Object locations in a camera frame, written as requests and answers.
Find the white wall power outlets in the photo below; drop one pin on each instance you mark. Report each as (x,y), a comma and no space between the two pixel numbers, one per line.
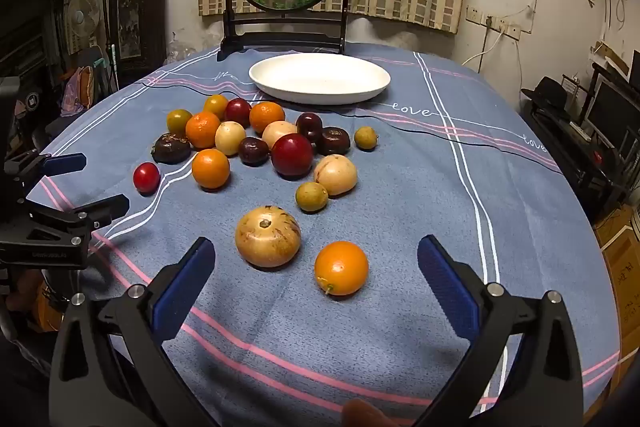
(492,23)

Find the pale yellow plum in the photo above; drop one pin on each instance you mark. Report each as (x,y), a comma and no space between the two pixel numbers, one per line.
(230,138)
(277,130)
(335,175)

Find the orange mandarin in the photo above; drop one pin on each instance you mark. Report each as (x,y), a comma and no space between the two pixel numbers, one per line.
(267,117)
(202,130)

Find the dark purple plum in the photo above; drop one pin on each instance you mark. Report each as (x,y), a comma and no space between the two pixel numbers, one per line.
(309,126)
(253,151)

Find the green yellow tomato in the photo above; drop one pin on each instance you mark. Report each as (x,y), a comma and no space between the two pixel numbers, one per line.
(179,121)

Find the black hat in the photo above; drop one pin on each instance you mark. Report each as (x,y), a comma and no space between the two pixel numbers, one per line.
(547,92)

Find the white electric fan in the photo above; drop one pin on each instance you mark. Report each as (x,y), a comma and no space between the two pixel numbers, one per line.
(81,17)

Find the small smooth orange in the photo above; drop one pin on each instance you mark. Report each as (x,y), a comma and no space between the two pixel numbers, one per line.
(341,268)

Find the white oval plate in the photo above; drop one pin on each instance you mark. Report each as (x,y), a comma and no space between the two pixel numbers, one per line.
(320,79)

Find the blue plaid tablecloth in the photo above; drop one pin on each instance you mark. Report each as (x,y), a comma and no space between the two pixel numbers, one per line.
(400,217)

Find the orange round tomato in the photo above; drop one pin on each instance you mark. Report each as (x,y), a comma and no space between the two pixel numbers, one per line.
(210,168)

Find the cardboard box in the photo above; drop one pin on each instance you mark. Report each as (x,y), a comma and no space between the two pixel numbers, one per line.
(620,247)

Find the yellow-green longan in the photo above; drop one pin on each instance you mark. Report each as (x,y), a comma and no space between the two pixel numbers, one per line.
(365,138)
(311,197)

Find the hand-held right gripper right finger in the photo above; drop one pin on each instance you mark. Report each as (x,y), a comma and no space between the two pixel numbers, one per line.
(445,287)

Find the yellow orange tomato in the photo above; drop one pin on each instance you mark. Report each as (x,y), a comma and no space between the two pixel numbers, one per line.
(216,105)

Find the small red cherry tomato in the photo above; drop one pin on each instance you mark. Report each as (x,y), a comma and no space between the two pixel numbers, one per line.
(146,177)

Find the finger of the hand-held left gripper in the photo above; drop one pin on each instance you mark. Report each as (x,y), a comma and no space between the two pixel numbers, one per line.
(65,163)
(107,209)

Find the pink purple cloth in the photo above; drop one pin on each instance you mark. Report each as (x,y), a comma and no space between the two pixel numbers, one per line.
(77,89)

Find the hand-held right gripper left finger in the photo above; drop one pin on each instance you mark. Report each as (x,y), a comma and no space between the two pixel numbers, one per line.
(185,282)

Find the person's right hand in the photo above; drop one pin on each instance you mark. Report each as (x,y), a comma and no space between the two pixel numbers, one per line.
(367,414)

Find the large tan pepino melon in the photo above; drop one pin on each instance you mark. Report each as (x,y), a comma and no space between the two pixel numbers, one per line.
(268,237)

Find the large red plum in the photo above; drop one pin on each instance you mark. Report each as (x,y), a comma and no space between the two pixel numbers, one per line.
(292,155)

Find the black computer monitor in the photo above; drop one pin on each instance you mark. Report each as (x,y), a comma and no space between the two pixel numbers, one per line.
(612,112)

